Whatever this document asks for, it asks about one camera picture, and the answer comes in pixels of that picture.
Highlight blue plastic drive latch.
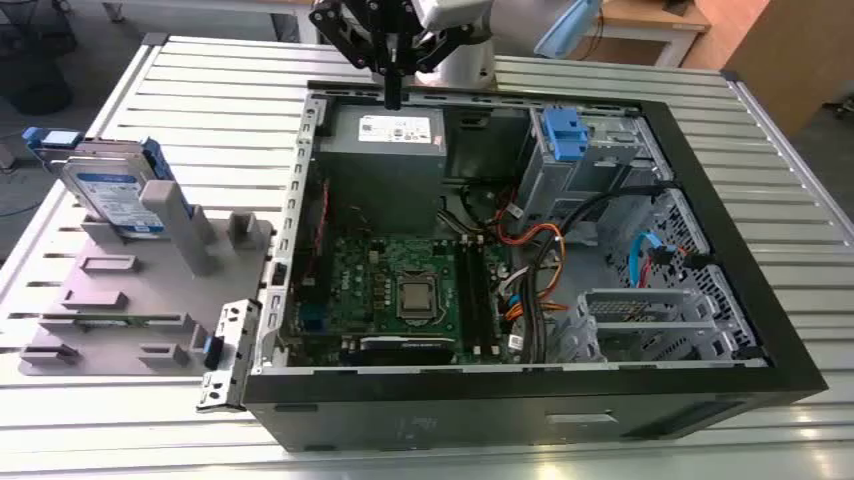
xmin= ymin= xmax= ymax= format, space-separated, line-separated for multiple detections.
xmin=542 ymin=107 xmax=592 ymax=162

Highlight orange wire bundle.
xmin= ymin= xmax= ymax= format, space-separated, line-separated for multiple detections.
xmin=496 ymin=222 xmax=569 ymax=321

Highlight grey power supply unit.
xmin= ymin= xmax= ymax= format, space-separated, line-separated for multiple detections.
xmin=312 ymin=102 xmax=448 ymax=236

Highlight black graphics card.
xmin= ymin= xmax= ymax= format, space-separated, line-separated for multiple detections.
xmin=338 ymin=333 xmax=458 ymax=369

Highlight yellow black power wires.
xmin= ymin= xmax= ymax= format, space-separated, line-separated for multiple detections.
xmin=436 ymin=208 xmax=492 ymax=236

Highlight green RAM stick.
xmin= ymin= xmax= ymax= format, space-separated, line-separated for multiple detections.
xmin=71 ymin=313 xmax=145 ymax=329

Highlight black open PC case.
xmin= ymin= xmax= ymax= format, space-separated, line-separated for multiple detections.
xmin=240 ymin=78 xmax=829 ymax=454

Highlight silver metal disk bay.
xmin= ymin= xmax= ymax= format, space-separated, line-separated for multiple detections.
xmin=576 ymin=287 xmax=761 ymax=364

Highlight silver hinged slot bracket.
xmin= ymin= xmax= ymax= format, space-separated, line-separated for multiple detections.
xmin=194 ymin=297 xmax=262 ymax=414

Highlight silver CPU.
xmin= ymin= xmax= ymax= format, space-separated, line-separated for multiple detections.
xmin=397 ymin=279 xmax=438 ymax=314

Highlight grey metal drive cage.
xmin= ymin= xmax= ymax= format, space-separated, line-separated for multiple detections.
xmin=516 ymin=107 xmax=671 ymax=226

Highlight hard disk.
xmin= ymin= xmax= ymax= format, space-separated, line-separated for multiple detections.
xmin=22 ymin=126 xmax=209 ymax=242

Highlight grey parts rack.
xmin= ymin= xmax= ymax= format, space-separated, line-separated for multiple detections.
xmin=17 ymin=179 xmax=276 ymax=376

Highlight brown wooden cabinet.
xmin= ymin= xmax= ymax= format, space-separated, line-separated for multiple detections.
xmin=723 ymin=0 xmax=854 ymax=139

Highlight thin red wire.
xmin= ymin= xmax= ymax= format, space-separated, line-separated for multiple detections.
xmin=317 ymin=178 xmax=333 ymax=251

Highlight white metal table frame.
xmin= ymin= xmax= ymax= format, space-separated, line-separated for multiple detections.
xmin=98 ymin=0 xmax=322 ymax=46

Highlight black CPU socket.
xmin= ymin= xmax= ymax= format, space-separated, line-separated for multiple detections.
xmin=392 ymin=268 xmax=446 ymax=327

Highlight wooden desk white frame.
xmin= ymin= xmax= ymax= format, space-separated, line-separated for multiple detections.
xmin=572 ymin=0 xmax=712 ymax=69

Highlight black cable bundle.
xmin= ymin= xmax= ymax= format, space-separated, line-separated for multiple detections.
xmin=517 ymin=184 xmax=668 ymax=362

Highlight red black power wire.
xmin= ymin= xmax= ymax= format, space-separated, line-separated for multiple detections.
xmin=649 ymin=244 xmax=713 ymax=271

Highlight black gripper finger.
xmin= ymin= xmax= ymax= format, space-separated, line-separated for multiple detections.
xmin=392 ymin=23 xmax=496 ymax=111
xmin=309 ymin=0 xmax=396 ymax=110

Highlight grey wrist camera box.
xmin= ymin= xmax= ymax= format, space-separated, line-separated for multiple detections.
xmin=410 ymin=0 xmax=496 ymax=32

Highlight green motherboard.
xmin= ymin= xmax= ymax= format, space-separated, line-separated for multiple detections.
xmin=285 ymin=232 xmax=518 ymax=361

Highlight black chair base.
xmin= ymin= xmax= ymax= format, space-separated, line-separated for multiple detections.
xmin=823 ymin=89 xmax=854 ymax=121

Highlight blue data wire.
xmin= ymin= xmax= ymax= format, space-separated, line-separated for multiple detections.
xmin=625 ymin=231 xmax=668 ymax=291

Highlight black RAM slot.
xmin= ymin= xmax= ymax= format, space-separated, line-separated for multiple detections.
xmin=456 ymin=237 xmax=485 ymax=354

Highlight black mesh waste bin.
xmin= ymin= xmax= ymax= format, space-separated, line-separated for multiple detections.
xmin=0 ymin=0 xmax=79 ymax=117

